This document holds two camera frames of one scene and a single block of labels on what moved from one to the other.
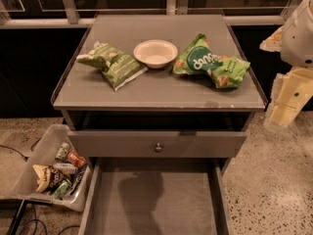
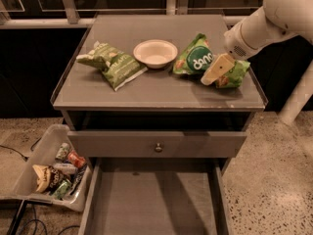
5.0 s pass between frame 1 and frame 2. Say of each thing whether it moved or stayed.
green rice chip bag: stayed
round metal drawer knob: stayed
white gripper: moved
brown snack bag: stayed
